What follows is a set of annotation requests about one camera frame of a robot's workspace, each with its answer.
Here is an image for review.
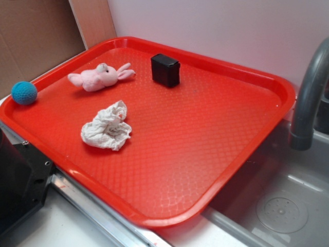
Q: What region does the small black box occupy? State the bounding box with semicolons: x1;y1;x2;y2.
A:
151;54;180;87

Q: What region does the crumpled white cloth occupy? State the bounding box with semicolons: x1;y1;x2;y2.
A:
81;100;132;151

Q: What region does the pink plush bunny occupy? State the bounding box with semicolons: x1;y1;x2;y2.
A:
67;63;136;92

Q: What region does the red plastic tray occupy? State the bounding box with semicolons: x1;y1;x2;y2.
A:
1;37;295;228

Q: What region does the blue crocheted ball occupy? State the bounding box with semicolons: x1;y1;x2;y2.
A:
11;81;38;105

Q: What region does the grey plastic sink basin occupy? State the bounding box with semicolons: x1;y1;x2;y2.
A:
203;120;328;246

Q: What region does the grey toy faucet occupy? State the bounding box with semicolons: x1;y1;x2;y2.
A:
288;38;328;150

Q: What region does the brown cardboard sheet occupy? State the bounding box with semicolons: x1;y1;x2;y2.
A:
1;1;116;98

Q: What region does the silver metal rail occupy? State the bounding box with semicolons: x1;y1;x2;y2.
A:
51;169;170;246

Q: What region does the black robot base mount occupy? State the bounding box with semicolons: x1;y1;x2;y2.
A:
1;131;54;237

